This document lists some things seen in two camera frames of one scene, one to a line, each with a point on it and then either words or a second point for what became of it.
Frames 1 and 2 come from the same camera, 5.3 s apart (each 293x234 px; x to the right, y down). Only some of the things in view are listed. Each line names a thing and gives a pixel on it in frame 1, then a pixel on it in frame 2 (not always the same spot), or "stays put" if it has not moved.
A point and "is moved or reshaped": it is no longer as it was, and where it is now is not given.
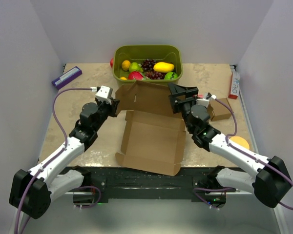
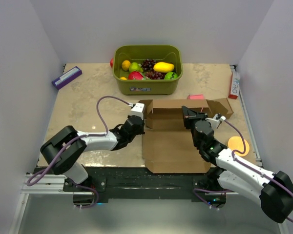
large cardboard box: [153, 133] is moved or reshaped
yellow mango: [163, 67] stays put
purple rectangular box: [67, 77] stays put
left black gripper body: [104, 109] -> [140, 131]
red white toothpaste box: [234, 93] stays put
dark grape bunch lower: [155, 75] stays put
